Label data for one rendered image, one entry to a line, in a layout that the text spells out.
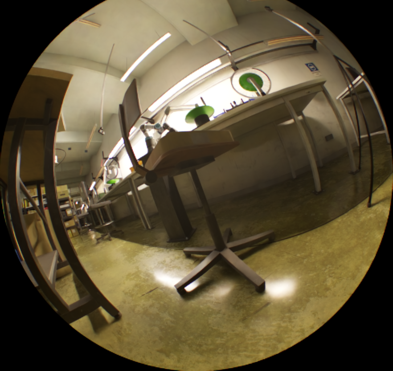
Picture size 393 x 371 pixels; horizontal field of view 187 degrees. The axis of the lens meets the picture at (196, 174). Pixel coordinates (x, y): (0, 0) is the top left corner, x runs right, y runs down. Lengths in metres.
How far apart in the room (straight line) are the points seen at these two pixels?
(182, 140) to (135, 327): 0.74
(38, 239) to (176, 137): 1.57
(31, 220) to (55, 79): 1.29
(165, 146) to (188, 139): 0.07
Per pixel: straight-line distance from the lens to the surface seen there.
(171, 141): 0.36
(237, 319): 0.49
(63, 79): 0.58
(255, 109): 1.11
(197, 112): 1.12
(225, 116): 1.06
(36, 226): 1.58
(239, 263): 0.55
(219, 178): 2.04
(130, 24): 3.84
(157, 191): 1.10
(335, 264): 0.59
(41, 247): 1.60
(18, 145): 0.67
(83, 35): 4.01
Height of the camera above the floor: 0.46
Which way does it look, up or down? 3 degrees up
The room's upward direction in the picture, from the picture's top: 20 degrees counter-clockwise
